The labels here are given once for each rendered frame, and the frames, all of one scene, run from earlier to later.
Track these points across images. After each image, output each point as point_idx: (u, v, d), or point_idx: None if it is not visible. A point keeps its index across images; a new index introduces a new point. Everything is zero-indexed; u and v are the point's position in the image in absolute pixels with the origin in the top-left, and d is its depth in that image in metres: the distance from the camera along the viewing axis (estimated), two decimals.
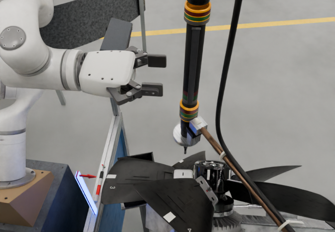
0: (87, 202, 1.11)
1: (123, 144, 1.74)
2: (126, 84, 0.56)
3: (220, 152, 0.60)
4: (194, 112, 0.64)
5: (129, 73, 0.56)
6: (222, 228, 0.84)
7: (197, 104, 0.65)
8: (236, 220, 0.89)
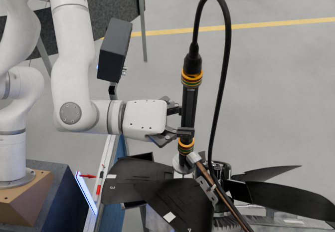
0: (87, 202, 1.11)
1: (123, 144, 1.74)
2: (164, 130, 0.67)
3: (212, 184, 0.71)
4: (190, 147, 0.75)
5: (164, 122, 0.67)
6: (222, 228, 0.84)
7: (193, 141, 0.76)
8: (236, 220, 0.89)
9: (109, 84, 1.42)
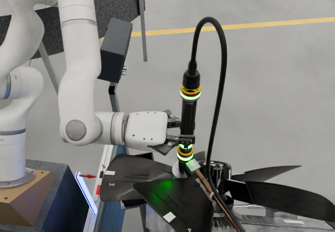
0: (87, 202, 1.11)
1: (123, 144, 1.74)
2: (166, 139, 0.71)
3: (210, 191, 0.74)
4: (189, 156, 0.79)
5: (165, 133, 0.71)
6: (222, 228, 0.84)
7: (192, 149, 0.79)
8: None
9: (109, 84, 1.42)
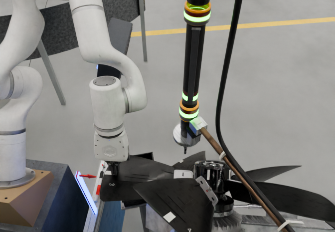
0: (87, 202, 1.11)
1: None
2: None
3: (220, 152, 0.60)
4: (194, 112, 0.64)
5: None
6: (222, 228, 0.84)
7: (197, 104, 0.65)
8: (236, 220, 0.89)
9: None
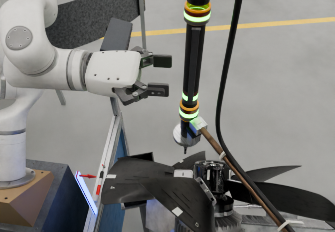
0: (87, 202, 1.11)
1: (123, 144, 1.74)
2: (132, 84, 0.55)
3: (220, 152, 0.60)
4: (194, 112, 0.64)
5: (135, 73, 0.56)
6: (222, 228, 0.84)
7: (197, 104, 0.65)
8: (236, 220, 0.89)
9: None
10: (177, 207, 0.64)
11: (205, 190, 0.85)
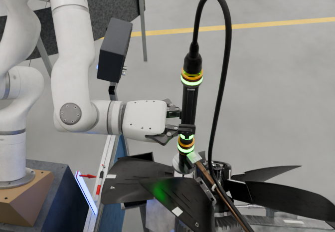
0: (87, 202, 1.11)
1: (123, 144, 1.74)
2: (165, 128, 0.68)
3: (212, 184, 0.71)
4: (190, 147, 0.75)
5: (164, 122, 0.67)
6: (222, 228, 0.84)
7: (193, 140, 0.75)
8: (236, 220, 0.89)
9: (109, 84, 1.42)
10: (177, 207, 0.64)
11: (205, 190, 0.85)
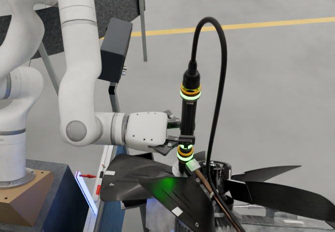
0: (87, 202, 1.11)
1: (123, 144, 1.74)
2: (166, 139, 0.71)
3: (210, 191, 0.74)
4: (189, 156, 0.79)
5: (165, 133, 0.71)
6: (222, 228, 0.84)
7: (192, 149, 0.79)
8: None
9: (109, 84, 1.42)
10: (177, 207, 0.64)
11: (205, 190, 0.85)
